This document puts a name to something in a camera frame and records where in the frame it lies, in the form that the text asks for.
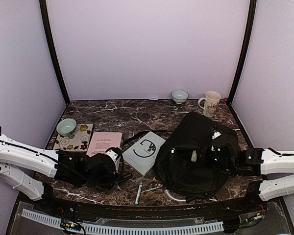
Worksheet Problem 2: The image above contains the small white bowl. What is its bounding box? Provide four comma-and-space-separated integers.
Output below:
171, 90, 189, 104

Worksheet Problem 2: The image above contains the pink book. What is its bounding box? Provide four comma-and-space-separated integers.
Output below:
87, 132, 123, 157

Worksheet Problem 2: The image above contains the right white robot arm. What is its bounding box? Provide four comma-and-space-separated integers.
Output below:
166, 126, 294, 212

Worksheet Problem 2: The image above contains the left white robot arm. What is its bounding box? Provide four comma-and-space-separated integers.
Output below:
0, 126, 124, 213

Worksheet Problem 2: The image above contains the floral placemat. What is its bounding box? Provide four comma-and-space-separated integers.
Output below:
53, 123, 94, 152

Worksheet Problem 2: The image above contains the black frame post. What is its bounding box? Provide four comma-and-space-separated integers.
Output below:
39, 0, 71, 105
227, 0, 257, 106

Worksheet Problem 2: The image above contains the yellow highlighter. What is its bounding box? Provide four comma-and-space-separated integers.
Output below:
191, 150, 197, 162

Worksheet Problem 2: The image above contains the left black frame post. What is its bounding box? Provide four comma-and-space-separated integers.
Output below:
39, 0, 71, 105

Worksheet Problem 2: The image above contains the black front table rail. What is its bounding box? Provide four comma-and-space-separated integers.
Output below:
16, 193, 268, 221

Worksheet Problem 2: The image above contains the white pen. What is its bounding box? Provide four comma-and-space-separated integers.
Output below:
134, 178, 144, 206

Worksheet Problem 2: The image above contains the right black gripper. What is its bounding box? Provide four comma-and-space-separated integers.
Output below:
196, 145, 236, 174

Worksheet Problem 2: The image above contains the black student bag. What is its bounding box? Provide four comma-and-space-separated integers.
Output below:
123, 112, 242, 203

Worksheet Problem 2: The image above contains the green bowl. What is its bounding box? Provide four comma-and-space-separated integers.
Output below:
56, 118, 77, 137

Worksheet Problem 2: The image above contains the grey notebook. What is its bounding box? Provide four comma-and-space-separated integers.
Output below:
122, 131, 165, 176

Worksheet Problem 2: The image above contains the right black frame post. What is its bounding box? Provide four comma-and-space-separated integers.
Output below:
227, 0, 257, 106

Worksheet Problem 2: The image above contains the cream mug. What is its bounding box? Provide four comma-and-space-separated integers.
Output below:
197, 91, 221, 118

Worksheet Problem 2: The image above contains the white cable duct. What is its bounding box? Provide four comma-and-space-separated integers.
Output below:
21, 209, 224, 235

